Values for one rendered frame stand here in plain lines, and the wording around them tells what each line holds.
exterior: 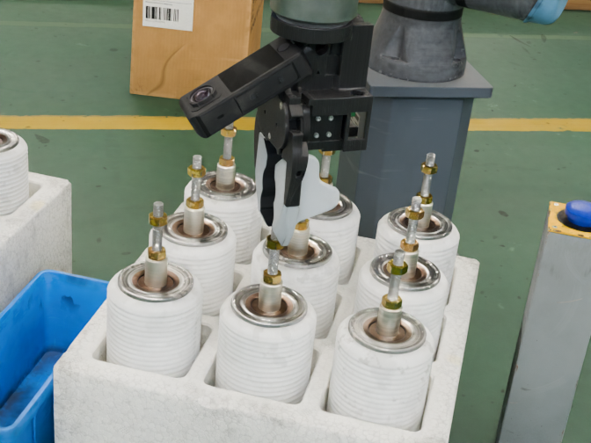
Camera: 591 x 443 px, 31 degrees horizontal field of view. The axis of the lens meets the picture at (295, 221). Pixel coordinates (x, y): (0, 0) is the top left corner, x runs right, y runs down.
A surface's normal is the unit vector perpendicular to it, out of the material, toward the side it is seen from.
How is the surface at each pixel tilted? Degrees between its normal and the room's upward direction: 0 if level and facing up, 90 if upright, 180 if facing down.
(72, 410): 90
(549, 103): 0
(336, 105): 90
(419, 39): 72
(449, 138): 90
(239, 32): 90
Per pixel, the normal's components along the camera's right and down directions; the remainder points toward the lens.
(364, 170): -0.54, 0.35
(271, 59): -0.40, -0.69
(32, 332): 0.97, 0.15
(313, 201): 0.36, 0.38
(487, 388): 0.09, -0.88
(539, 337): -0.24, 0.44
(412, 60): -0.18, 0.15
